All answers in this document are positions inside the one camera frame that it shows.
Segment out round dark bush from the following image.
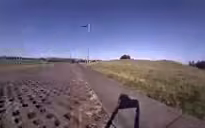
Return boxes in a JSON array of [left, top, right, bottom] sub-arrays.
[[119, 54, 132, 61]]

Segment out grey asphalt road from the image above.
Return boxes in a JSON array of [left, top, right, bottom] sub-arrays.
[[52, 62, 205, 128]]

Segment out dry yellow grass field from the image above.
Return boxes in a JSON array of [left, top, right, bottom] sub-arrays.
[[87, 59, 205, 123]]

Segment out distant row of trees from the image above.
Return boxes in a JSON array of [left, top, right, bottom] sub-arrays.
[[0, 54, 78, 65]]

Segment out brown bare ground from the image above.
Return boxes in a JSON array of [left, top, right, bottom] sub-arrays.
[[0, 63, 58, 83]]

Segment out grid paver ground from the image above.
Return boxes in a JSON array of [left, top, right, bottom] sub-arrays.
[[0, 78, 110, 128]]

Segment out dark bushes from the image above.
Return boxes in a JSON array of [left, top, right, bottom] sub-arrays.
[[188, 59, 205, 72]]

